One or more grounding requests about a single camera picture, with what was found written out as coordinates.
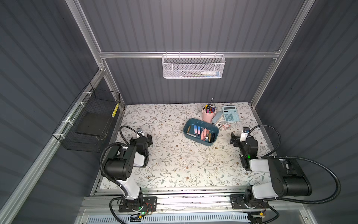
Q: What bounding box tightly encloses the orange clear cap lipstick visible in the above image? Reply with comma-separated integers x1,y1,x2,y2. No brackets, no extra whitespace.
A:
205,129,210,141

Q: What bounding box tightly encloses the pink lip gloss tube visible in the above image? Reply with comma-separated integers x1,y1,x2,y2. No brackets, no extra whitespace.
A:
200,128,205,141

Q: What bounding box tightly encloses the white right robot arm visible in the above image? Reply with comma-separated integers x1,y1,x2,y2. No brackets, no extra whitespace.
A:
230,132,312,200

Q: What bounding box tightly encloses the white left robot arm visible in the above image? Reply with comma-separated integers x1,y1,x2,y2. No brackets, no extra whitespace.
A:
99,134,153,201

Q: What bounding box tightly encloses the small red white box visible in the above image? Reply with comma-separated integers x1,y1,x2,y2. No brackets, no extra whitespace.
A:
222,123,231,129

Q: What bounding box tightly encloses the light blue calculator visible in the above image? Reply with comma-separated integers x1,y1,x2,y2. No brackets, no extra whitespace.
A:
222,105,240,123

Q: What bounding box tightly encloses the pink pen holder cup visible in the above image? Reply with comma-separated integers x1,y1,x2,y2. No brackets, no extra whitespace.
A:
202,110,216,123

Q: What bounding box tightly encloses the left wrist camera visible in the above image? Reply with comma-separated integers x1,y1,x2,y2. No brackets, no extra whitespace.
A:
137,128,144,136

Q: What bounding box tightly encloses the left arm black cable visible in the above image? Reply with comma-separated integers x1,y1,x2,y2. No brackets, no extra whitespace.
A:
99,125,143,188

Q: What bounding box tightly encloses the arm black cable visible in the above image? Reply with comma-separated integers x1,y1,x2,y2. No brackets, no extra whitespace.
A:
99,125,143,188
247,124,342,204

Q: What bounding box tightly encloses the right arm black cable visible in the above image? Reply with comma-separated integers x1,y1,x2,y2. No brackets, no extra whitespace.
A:
247,124,342,204

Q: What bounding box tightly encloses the black wire wall basket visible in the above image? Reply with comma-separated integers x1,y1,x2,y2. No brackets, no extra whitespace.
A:
53,85,121,153

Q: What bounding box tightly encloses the white wire mesh basket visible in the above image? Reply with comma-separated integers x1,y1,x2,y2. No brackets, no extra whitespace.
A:
161,54,226,79

